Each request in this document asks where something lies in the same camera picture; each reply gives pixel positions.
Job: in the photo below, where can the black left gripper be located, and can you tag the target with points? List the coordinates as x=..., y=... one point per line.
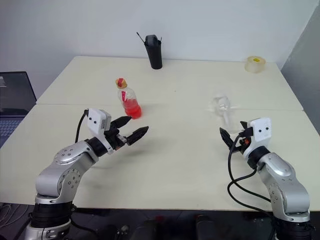
x=113, y=138

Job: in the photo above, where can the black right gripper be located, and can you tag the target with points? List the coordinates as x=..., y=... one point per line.
x=242, y=146

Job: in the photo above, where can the small plastic bottle red liquid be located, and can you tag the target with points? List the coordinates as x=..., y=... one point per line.
x=131, y=110

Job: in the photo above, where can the wine glass with red liquid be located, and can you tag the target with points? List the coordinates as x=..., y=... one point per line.
x=221, y=106

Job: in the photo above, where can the yellow bottle cap red tape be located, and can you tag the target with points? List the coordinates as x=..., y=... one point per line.
x=121, y=83

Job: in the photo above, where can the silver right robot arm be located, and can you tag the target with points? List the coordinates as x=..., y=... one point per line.
x=282, y=175

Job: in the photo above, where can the translucent tape roll yellow core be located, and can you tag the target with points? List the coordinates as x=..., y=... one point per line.
x=255, y=66

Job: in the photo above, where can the tall black cup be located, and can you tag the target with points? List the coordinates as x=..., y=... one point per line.
x=155, y=57

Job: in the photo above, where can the dark grey curved tool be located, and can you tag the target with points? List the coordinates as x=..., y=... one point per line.
x=151, y=40

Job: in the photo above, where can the long thin black stick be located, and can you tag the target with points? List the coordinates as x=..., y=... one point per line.
x=140, y=36

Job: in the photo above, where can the short thin black stick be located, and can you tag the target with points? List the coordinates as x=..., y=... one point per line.
x=160, y=40

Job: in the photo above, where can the dark grey open laptop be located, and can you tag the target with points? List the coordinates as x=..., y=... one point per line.
x=15, y=90

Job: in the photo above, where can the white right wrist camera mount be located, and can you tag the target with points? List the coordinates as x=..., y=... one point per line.
x=261, y=130

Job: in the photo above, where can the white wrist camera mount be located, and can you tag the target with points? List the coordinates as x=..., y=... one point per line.
x=261, y=130
x=95, y=120

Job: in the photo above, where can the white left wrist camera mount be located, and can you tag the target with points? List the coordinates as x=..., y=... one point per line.
x=95, y=120

